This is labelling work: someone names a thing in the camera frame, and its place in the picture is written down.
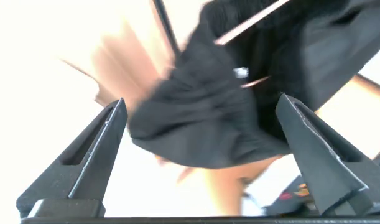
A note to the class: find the black garment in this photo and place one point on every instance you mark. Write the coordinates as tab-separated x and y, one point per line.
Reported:
208	124

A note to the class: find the pink clothes hanger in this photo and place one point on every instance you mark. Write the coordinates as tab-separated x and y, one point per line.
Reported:
248	21

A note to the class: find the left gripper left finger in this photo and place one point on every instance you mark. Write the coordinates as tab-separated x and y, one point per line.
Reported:
90	174

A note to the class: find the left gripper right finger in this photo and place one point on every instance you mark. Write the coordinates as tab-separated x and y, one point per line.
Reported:
323	168

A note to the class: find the black clothes rack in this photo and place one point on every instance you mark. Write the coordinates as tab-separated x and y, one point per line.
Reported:
166	25

